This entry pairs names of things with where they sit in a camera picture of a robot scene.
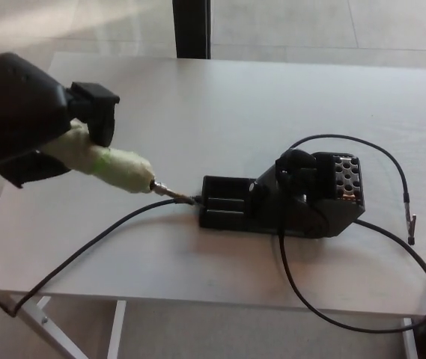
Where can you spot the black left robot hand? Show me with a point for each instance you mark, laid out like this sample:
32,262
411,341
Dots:
14,108

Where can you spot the tape-wrapped cream soldering iron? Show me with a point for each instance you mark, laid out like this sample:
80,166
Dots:
123,168

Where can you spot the black soldering station base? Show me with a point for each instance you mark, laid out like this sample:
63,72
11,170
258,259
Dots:
310,218

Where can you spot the black vertical pillar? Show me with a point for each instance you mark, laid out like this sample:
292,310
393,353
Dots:
192,28

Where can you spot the white diagonal table leg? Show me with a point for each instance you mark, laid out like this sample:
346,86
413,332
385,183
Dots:
44,331

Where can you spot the white straight table leg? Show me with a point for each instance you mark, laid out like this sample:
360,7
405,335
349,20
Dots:
409,340
116,333

